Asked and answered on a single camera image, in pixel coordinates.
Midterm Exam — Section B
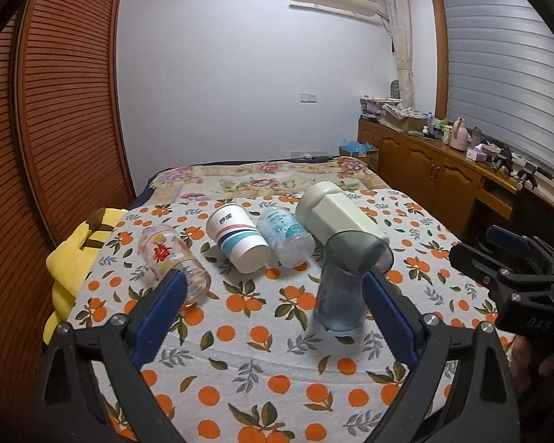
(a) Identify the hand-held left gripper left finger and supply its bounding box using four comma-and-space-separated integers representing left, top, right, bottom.
37, 268, 190, 443

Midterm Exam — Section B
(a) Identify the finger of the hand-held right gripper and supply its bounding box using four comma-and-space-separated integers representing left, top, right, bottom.
485, 224, 544, 265
449, 242, 519, 289

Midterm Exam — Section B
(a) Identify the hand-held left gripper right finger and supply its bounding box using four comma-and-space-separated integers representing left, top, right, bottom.
362, 268, 522, 443

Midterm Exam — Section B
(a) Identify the blue-grey translucent cup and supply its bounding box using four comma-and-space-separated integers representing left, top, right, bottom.
314, 230, 394, 337

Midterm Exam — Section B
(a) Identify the glass cup red print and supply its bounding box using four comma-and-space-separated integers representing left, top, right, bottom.
138, 224, 212, 308

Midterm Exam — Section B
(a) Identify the white striped paper cup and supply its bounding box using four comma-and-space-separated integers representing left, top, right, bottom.
206, 204, 272, 274

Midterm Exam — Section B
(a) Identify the cream lidded cup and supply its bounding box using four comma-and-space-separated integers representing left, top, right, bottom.
295, 181, 391, 259

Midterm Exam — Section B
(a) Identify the clear plastic cup blue print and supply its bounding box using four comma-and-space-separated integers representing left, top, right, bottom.
257, 207, 315, 268

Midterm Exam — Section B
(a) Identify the person's right hand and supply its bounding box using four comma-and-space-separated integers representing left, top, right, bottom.
510, 332, 554, 407

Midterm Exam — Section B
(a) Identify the small black tripod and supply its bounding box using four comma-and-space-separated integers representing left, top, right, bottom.
491, 147, 514, 172
516, 163, 539, 191

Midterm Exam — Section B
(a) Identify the orange fruit print blanket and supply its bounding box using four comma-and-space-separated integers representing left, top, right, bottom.
46, 189, 518, 443

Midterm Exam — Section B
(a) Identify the yellow plush toy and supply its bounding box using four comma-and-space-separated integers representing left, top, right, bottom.
44, 207, 131, 345

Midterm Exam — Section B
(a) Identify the pink kettle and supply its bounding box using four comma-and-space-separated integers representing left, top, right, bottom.
449, 117, 470, 151

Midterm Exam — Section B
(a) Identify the wooden cabinet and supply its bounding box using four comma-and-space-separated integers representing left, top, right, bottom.
357, 117, 554, 241

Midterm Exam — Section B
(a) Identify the cardboard box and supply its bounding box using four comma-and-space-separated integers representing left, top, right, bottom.
380, 103, 428, 133

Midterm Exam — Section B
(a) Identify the box of blue items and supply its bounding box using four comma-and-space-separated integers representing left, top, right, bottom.
338, 140, 380, 163

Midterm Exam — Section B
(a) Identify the grey window blind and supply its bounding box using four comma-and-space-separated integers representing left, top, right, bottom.
441, 0, 554, 182

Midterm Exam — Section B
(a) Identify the floral bedsheet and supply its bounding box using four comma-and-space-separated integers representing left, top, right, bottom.
129, 157, 389, 209

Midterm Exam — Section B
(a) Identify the pink storage box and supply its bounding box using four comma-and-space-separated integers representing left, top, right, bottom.
359, 96, 384, 121

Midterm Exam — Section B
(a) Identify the wooden louvred wardrobe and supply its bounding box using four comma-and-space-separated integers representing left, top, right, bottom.
0, 0, 137, 443

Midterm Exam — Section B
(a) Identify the beige curtain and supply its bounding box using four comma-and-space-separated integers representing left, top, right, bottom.
382, 0, 417, 108

